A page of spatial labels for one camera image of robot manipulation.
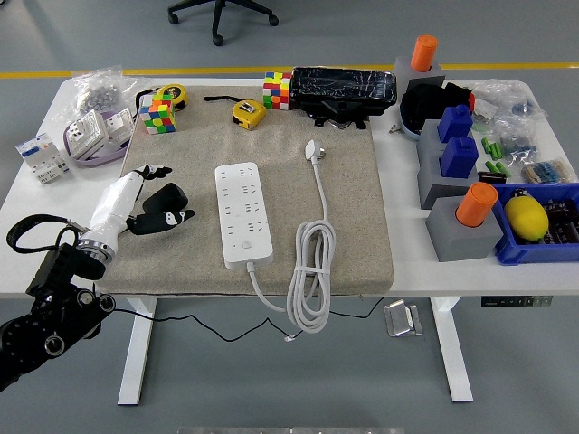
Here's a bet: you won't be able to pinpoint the grey-brown mat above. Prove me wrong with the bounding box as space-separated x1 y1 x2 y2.
97 84 394 297

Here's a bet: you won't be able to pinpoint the clear bag of resistors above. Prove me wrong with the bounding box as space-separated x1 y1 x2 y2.
519 156 574 186

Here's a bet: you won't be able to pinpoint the black wrapped device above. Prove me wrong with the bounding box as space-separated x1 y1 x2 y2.
289 66 398 130

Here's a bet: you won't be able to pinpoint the blue plastic bin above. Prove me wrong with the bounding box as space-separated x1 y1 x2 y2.
490 182 579 267

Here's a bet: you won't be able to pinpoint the black office chair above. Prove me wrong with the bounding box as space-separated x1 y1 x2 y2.
166 0 280 47

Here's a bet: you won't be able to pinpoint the clear bag blue components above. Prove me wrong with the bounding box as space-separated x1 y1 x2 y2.
495 115 544 159

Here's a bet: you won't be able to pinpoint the orange cylinder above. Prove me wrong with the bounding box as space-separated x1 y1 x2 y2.
455 182 499 229
410 34 439 72

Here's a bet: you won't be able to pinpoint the dark capacitors heap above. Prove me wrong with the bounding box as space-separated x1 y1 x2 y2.
540 198 579 245

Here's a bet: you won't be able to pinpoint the clear bag of connectors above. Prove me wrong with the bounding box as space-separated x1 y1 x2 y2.
472 79 551 121

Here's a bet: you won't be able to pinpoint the white switch panel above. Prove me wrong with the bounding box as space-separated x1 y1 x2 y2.
104 110 136 148

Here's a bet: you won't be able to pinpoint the white power strip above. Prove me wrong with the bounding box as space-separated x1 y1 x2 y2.
214 161 275 271

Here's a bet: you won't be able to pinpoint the white circuit breaker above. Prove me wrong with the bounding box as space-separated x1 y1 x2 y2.
15 132 71 185

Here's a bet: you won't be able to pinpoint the silver metal bracket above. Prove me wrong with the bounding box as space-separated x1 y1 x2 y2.
383 299 424 338

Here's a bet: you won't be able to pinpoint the clear bag of screws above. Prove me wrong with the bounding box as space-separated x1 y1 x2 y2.
67 65 153 119

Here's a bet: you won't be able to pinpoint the purple basket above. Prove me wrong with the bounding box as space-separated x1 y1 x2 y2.
62 108 137 169

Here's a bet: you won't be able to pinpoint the white table leg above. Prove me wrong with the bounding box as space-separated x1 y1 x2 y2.
117 297 157 406
429 297 475 403

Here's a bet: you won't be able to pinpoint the table control panel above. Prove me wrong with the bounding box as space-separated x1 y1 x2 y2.
480 296 554 307

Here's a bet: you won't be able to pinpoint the yellow black tape measure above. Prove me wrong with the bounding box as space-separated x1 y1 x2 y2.
134 83 189 114

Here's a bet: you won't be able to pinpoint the light blue bowl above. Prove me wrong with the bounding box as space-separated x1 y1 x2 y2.
399 101 429 143

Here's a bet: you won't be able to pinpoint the white power strip cable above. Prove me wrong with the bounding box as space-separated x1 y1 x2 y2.
243 138 338 335

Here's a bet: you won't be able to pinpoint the black cloth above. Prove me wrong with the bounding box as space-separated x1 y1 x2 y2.
400 82 475 137

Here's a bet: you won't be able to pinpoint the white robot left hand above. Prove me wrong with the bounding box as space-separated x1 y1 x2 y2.
83 165 196 249

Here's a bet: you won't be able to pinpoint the thin black cable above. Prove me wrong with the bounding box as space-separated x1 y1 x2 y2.
328 296 386 318

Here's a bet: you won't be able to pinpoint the blue block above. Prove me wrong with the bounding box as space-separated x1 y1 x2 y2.
437 104 475 144
439 137 479 179

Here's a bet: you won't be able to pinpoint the colourful puzzle cube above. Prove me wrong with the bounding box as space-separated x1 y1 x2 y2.
138 88 177 136
262 71 293 111

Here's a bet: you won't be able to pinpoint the yellow lemon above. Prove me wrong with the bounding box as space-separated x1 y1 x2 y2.
504 194 550 241

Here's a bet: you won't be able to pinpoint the thin black adapter cord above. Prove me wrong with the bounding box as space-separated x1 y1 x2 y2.
101 305 304 344

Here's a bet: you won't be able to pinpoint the black plug adapter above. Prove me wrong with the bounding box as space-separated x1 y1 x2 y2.
142 183 189 214

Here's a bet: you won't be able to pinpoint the grey block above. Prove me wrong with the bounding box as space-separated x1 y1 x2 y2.
394 56 447 91
425 197 506 263
415 118 453 159
416 151 481 211

